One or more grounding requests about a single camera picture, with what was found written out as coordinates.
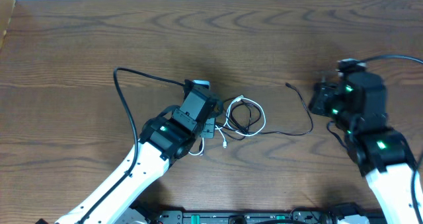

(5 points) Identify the white usb cable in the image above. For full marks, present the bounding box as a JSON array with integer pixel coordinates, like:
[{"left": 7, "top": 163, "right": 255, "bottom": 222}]
[{"left": 188, "top": 94, "right": 267, "bottom": 157}]

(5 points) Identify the thin black cable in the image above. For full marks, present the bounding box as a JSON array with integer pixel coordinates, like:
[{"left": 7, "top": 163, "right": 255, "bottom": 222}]
[{"left": 231, "top": 82, "right": 314, "bottom": 137}]

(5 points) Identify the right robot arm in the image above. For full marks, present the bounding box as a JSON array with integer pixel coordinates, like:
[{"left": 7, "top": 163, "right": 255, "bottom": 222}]
[{"left": 309, "top": 72, "right": 422, "bottom": 223}]

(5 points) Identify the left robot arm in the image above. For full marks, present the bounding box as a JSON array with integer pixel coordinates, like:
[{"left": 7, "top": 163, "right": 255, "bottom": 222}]
[{"left": 57, "top": 80, "right": 221, "bottom": 224}]

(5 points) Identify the cardboard panel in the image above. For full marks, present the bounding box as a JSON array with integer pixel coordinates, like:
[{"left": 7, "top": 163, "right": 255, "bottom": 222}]
[{"left": 0, "top": 0, "right": 16, "bottom": 48}]

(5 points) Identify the left camera cable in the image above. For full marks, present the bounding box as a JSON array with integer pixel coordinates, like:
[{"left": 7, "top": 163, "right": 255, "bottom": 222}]
[{"left": 74, "top": 67, "right": 186, "bottom": 224}]

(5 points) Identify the camera cable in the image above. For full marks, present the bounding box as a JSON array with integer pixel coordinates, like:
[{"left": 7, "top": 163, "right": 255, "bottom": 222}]
[
  {"left": 360, "top": 54, "right": 423, "bottom": 224},
  {"left": 74, "top": 67, "right": 186, "bottom": 224}
]

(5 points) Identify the right camera cable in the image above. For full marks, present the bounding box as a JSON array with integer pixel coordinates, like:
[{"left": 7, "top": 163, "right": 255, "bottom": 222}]
[{"left": 360, "top": 54, "right": 423, "bottom": 224}]

